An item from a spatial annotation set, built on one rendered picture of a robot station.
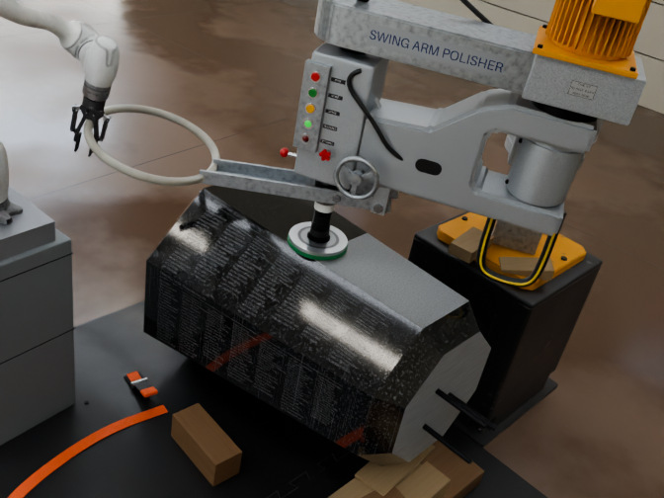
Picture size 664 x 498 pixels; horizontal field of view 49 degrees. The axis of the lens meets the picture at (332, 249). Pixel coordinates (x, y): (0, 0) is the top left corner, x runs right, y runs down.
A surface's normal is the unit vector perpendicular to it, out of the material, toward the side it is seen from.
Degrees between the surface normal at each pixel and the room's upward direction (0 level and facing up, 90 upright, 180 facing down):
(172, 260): 45
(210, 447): 0
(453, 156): 90
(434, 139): 90
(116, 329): 0
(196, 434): 0
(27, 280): 90
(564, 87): 90
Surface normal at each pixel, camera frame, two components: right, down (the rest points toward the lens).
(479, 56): -0.29, 0.47
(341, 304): -0.34, -0.37
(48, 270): 0.77, 0.44
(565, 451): 0.17, -0.83
